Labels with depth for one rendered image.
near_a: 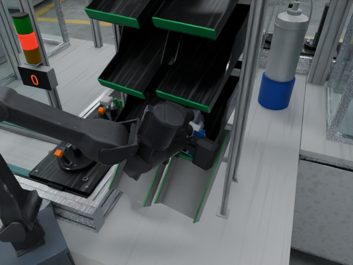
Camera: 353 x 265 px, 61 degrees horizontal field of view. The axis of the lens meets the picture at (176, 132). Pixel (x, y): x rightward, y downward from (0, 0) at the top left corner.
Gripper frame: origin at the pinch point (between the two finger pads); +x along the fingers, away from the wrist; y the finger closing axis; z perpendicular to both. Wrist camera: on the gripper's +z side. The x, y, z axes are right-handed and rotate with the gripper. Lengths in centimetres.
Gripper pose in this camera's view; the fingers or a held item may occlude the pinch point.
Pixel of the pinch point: (188, 131)
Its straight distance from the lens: 68.5
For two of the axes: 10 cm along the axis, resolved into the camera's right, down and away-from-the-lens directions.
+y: -8.1, -4.2, 4.1
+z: 2.1, -8.6, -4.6
